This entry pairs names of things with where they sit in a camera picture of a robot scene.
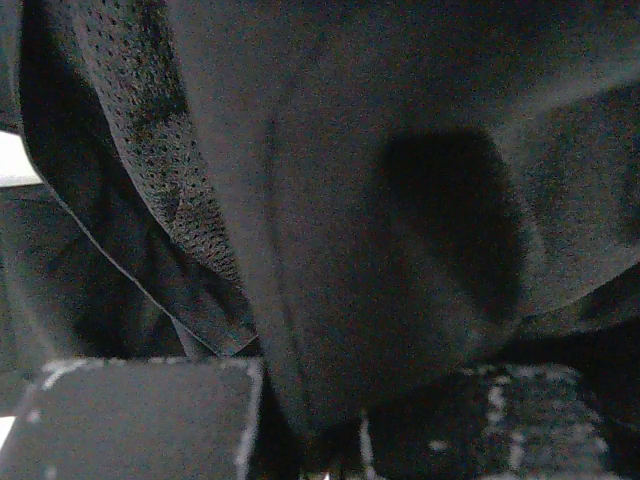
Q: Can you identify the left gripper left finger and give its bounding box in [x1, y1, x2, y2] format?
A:
[1, 358, 263, 479]

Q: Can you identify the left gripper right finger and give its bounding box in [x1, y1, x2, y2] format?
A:
[364, 364, 615, 479]

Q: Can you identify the black cloth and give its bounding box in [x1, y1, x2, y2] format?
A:
[1, 1, 639, 479]

